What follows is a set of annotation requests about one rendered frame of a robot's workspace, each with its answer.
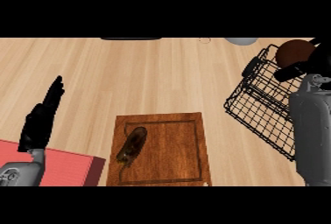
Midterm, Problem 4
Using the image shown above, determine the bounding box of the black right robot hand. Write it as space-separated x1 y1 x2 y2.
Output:
273 38 331 83

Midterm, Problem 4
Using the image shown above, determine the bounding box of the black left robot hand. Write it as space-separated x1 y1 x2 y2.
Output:
16 75 66 153

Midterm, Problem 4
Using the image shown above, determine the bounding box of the brown cupcake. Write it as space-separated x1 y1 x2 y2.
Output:
115 126 149 168

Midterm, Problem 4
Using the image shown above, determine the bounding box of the brown wooden cutting board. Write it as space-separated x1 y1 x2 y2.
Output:
105 112 212 187

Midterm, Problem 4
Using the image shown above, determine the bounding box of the red placemat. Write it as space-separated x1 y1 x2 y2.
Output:
0 139 108 187

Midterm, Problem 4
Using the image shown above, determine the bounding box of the pale grey round object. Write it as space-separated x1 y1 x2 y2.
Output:
223 37 260 46

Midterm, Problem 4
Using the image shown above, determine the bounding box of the dark flat object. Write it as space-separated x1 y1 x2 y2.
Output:
99 37 162 41

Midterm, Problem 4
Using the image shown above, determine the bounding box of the black wire tiered basket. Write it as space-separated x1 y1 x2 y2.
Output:
221 44 309 162

